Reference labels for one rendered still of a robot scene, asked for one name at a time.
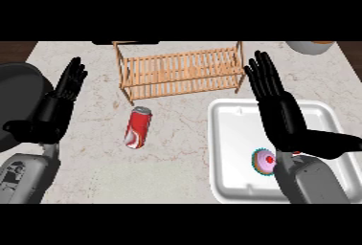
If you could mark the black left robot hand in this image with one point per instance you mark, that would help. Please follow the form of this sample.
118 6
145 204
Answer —
52 115

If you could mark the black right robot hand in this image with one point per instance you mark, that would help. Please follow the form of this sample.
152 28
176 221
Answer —
282 118

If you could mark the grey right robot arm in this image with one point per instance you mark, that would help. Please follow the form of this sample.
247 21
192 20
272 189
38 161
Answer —
309 178

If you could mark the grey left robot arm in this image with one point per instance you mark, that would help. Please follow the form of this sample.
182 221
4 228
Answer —
24 178

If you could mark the pink frosted cupcake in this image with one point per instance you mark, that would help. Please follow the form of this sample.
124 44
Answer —
263 161

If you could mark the white tray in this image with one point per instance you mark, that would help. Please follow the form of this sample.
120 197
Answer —
235 153

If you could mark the wooden tiered shelf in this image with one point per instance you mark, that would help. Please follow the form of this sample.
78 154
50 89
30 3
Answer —
180 71

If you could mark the red soda can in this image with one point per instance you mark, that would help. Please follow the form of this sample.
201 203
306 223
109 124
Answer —
137 127

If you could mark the grey round pot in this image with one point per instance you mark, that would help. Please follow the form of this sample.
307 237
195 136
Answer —
310 47

